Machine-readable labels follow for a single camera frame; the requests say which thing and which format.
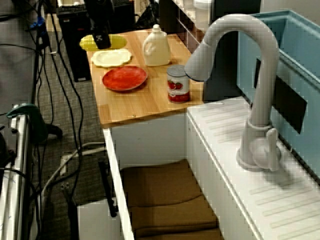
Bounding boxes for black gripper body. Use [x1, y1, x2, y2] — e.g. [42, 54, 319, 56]
[83, 0, 112, 32]

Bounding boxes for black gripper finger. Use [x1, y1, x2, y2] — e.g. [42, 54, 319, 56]
[91, 26, 112, 50]

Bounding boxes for yellow toy corn cob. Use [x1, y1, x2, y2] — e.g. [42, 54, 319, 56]
[79, 34, 128, 50]

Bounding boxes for white detergent bottle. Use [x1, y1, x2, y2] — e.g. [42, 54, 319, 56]
[142, 24, 172, 67]

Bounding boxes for tomato soup can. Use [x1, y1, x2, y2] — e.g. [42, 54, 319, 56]
[166, 64, 191, 104]

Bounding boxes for cream scalloped plate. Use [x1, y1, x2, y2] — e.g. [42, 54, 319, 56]
[90, 48, 133, 68]

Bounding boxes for black computer tower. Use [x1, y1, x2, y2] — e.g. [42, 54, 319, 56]
[56, 4, 92, 83]

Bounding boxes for red round plate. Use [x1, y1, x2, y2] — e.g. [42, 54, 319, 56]
[101, 65, 149, 92]

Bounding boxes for green power tool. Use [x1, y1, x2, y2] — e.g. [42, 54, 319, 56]
[5, 103, 63, 145]

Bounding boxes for dark upright pillar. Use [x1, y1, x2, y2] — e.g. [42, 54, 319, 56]
[202, 0, 261, 102]

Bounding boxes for brown folded cloth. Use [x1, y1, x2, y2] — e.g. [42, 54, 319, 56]
[119, 159, 225, 240]

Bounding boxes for white toy sink basin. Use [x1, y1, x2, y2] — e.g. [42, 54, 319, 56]
[102, 96, 320, 240]

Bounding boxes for grey toy faucet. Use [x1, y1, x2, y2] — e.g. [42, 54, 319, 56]
[184, 13, 282, 173]

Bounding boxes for black rectangular panel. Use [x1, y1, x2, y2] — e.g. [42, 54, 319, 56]
[253, 57, 308, 135]

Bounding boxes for teal plastic bin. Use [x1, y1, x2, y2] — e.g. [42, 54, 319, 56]
[237, 9, 320, 173]

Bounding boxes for white power cable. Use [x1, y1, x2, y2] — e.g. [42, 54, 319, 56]
[41, 142, 106, 201]

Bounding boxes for aluminium frame rail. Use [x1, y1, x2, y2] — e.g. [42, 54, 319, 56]
[0, 104, 33, 240]

